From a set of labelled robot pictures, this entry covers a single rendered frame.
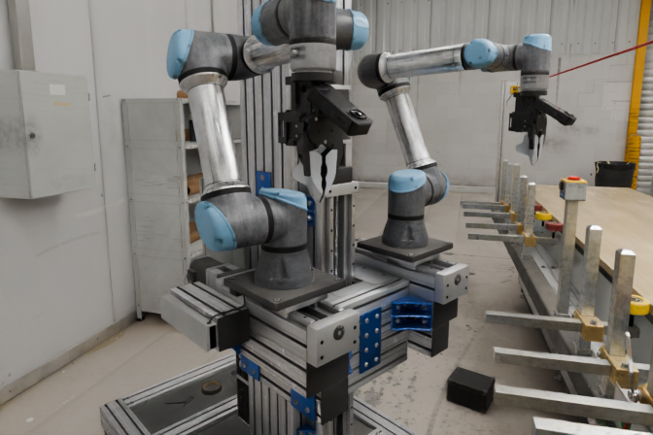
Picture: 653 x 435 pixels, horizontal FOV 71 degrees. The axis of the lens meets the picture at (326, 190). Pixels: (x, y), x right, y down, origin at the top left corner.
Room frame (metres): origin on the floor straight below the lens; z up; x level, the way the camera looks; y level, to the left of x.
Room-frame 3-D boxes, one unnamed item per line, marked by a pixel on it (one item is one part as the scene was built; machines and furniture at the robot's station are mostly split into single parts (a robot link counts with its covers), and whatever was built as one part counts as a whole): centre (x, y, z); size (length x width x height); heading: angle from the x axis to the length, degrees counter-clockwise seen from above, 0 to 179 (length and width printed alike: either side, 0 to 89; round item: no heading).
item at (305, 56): (0.77, 0.02, 1.54); 0.08 x 0.08 x 0.05
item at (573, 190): (1.62, -0.88, 1.18); 0.07 x 0.07 x 0.08; 76
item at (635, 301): (1.30, -0.92, 0.85); 0.08 x 0.08 x 0.11
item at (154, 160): (3.44, 1.00, 0.78); 0.90 x 0.45 x 1.55; 163
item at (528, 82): (1.34, -0.59, 1.54); 0.08 x 0.08 x 0.05
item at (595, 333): (1.35, -0.81, 0.81); 0.14 x 0.06 x 0.05; 166
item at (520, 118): (1.35, -0.59, 1.46); 0.09 x 0.08 x 0.12; 43
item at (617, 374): (1.10, -0.75, 0.81); 0.14 x 0.06 x 0.05; 166
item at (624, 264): (1.12, -0.76, 0.87); 0.04 x 0.04 x 0.48; 76
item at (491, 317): (1.35, -0.72, 0.80); 0.44 x 0.03 x 0.04; 76
